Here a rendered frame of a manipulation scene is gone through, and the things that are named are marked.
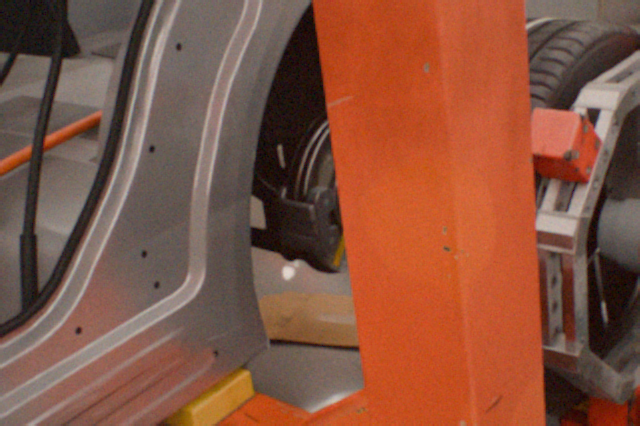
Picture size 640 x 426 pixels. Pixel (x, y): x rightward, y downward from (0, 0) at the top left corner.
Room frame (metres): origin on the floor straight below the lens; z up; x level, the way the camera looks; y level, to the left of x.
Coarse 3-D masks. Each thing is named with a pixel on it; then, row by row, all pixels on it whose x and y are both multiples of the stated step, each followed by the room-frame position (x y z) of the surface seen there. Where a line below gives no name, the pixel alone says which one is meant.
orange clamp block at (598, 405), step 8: (632, 392) 1.36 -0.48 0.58; (592, 400) 1.40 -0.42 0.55; (600, 400) 1.39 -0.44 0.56; (632, 400) 1.36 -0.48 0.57; (592, 408) 1.39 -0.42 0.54; (600, 408) 1.38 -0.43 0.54; (608, 408) 1.37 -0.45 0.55; (616, 408) 1.37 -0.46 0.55; (624, 408) 1.36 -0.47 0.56; (632, 408) 1.36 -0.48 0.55; (592, 416) 1.39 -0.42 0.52; (600, 416) 1.38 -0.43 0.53; (608, 416) 1.37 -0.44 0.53; (616, 416) 1.36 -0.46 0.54; (624, 416) 1.35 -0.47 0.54; (632, 416) 1.36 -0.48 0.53; (592, 424) 1.39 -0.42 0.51; (600, 424) 1.38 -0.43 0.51; (608, 424) 1.37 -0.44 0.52; (616, 424) 1.36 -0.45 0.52; (624, 424) 1.35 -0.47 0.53; (632, 424) 1.35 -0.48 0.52
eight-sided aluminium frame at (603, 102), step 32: (608, 96) 1.34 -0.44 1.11; (608, 128) 1.30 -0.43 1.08; (608, 160) 1.30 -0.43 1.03; (576, 192) 1.26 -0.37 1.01; (544, 224) 1.25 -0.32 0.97; (576, 224) 1.23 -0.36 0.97; (544, 256) 1.25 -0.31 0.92; (576, 256) 1.22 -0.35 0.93; (544, 288) 1.25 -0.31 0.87; (576, 288) 1.22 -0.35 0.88; (544, 320) 1.25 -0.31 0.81; (576, 320) 1.22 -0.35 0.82; (544, 352) 1.25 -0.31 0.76; (576, 352) 1.22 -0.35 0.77; (576, 384) 1.32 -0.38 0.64; (608, 384) 1.30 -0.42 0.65
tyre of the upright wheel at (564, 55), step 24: (528, 24) 1.56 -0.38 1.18; (552, 24) 1.54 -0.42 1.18; (576, 24) 1.52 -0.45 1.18; (600, 24) 1.51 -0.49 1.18; (624, 24) 1.56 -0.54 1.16; (528, 48) 1.46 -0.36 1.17; (552, 48) 1.44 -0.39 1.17; (576, 48) 1.43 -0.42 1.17; (600, 48) 1.47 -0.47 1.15; (624, 48) 1.54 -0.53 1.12; (552, 72) 1.38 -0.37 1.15; (576, 72) 1.41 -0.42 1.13; (600, 72) 1.48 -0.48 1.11; (552, 96) 1.36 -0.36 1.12; (552, 384) 1.33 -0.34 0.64; (552, 408) 1.33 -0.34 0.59
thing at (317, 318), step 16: (272, 304) 2.90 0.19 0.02; (288, 304) 2.90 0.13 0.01; (304, 304) 2.89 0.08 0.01; (320, 304) 2.88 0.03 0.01; (336, 304) 2.86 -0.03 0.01; (352, 304) 2.85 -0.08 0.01; (272, 320) 2.80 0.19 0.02; (288, 320) 2.80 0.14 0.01; (304, 320) 2.78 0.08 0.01; (320, 320) 2.77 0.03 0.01; (336, 320) 2.76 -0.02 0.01; (352, 320) 2.74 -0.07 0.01; (272, 336) 2.71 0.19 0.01; (288, 336) 2.70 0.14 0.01; (304, 336) 2.68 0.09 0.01; (320, 336) 2.67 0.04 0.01; (336, 336) 2.66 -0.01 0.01; (352, 336) 2.64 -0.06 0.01
